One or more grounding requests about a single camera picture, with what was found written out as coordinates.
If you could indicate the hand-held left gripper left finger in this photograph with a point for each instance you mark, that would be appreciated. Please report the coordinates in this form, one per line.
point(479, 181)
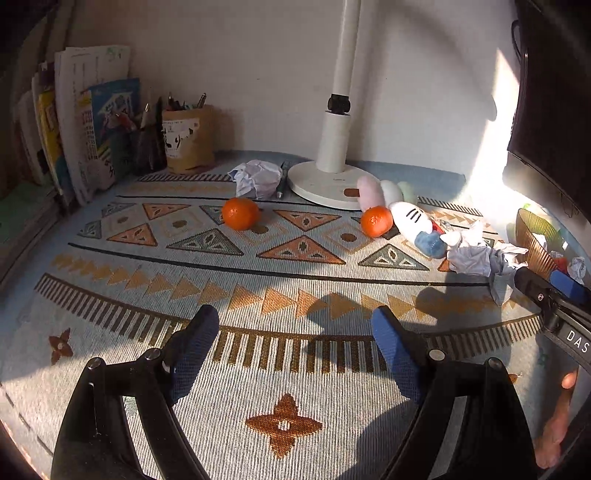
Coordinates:
point(194, 350)

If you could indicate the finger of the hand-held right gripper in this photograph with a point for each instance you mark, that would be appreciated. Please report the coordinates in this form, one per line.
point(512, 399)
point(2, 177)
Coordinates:
point(570, 286)
point(531, 284)

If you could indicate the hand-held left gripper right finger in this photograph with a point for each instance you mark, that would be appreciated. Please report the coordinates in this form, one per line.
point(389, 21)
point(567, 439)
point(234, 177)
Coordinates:
point(397, 350)

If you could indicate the amber ribbed glass bowl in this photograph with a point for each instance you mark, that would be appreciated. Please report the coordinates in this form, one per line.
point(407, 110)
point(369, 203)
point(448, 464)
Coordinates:
point(535, 244)

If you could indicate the person's right hand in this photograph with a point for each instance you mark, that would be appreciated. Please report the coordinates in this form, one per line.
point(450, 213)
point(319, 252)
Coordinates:
point(554, 429)

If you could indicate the patterned woven table mat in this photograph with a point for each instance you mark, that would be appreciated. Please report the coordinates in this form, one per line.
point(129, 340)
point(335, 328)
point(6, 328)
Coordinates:
point(277, 286)

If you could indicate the orange tangerine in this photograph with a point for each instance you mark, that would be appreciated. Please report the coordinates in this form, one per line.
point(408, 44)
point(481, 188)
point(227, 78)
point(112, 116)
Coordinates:
point(376, 221)
point(240, 214)

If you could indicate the white rabbit plush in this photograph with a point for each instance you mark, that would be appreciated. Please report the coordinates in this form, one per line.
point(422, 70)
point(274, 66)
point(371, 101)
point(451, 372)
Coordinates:
point(413, 219)

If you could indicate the pink white green dango plush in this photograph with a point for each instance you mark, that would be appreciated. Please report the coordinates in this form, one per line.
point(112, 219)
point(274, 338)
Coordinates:
point(374, 191)

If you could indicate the black monitor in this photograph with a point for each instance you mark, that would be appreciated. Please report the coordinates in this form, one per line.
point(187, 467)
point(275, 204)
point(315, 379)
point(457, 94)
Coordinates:
point(554, 115)

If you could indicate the stack of flat books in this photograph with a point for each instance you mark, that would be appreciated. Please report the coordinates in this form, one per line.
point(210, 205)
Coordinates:
point(27, 249)

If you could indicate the black mesh pen holder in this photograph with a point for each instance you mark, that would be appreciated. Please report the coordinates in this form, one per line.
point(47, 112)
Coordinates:
point(150, 152)

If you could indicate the brown paper pen holder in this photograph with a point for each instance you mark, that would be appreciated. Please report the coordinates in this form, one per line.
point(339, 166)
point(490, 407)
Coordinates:
point(189, 138)

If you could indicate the white desk lamp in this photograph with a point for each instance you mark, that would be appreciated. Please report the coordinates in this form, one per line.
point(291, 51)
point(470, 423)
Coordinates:
point(332, 143)

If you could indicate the green cover book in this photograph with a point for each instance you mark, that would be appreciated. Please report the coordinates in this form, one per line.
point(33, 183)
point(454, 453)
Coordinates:
point(21, 212)

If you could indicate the blue illustrated book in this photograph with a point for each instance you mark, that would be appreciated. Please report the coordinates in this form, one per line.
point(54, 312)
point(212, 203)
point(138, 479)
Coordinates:
point(115, 134)

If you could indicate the bunch of pens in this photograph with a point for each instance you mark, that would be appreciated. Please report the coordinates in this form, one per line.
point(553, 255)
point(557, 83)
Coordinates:
point(184, 102)
point(145, 115)

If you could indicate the yellow cover book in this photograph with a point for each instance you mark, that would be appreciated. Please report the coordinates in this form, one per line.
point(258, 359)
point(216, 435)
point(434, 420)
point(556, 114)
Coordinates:
point(51, 134)

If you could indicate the grey standing book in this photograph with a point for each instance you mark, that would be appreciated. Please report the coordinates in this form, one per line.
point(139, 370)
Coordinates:
point(30, 138)

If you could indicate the white printed workbook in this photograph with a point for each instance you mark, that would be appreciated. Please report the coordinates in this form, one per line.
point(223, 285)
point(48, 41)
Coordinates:
point(74, 106)

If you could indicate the purple edged book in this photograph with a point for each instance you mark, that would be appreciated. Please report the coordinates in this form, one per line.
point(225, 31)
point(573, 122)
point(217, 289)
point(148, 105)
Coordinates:
point(44, 74)

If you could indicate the beige curtain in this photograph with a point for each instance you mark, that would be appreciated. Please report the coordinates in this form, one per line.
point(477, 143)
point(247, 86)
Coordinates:
point(27, 41)

